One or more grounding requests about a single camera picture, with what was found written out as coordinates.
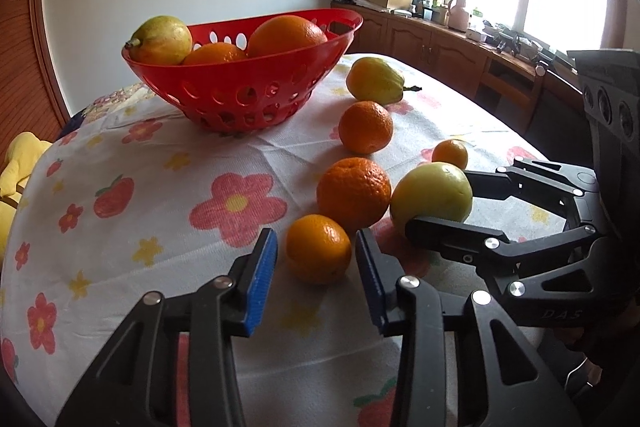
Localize green apple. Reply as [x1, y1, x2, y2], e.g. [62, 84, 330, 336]
[390, 161, 473, 236]

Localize tiny orange kumquat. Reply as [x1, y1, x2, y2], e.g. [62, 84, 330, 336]
[431, 139, 469, 170]

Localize small smooth orange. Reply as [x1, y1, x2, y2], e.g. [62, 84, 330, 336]
[285, 215, 352, 286]

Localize bumpy mandarin orange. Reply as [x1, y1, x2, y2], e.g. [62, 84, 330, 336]
[337, 101, 394, 155]

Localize yellow green pear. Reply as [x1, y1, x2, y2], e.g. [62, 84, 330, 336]
[346, 57, 422, 106]

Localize large orange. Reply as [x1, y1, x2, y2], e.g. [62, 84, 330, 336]
[246, 15, 328, 57]

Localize medium orange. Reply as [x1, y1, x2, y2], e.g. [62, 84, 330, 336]
[182, 42, 246, 65]

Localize yellow lemon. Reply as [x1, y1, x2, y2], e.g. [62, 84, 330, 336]
[124, 15, 193, 65]

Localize person's right hand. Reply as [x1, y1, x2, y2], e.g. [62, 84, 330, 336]
[537, 329, 602, 395]

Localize wooden low cabinet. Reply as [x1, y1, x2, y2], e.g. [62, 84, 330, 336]
[332, 0, 586, 133]

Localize pink white bottle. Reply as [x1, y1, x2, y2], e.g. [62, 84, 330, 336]
[447, 0, 470, 32]

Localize white floral tablecloth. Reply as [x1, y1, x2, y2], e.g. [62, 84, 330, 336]
[0, 52, 557, 427]

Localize yellow plush toy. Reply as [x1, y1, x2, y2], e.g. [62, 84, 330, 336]
[0, 132, 51, 258]

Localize floral bed quilt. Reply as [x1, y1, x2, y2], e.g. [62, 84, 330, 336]
[58, 81, 155, 140]

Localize red plastic fruit basket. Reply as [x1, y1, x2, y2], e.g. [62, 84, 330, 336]
[122, 8, 362, 134]

